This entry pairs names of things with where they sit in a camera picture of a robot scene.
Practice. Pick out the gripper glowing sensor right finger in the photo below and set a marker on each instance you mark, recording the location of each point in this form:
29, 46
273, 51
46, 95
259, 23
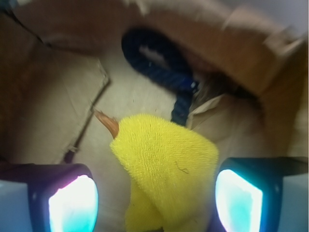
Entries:
263, 194

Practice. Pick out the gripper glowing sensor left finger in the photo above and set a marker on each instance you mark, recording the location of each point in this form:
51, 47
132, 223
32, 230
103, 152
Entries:
47, 198

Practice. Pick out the yellow microfibre cloth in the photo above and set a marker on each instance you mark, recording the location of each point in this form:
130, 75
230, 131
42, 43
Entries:
172, 171

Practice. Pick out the brown wooden pointed piece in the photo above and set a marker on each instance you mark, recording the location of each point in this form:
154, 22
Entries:
109, 123

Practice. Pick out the brown paper bag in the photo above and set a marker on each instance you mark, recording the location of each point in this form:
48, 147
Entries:
231, 75

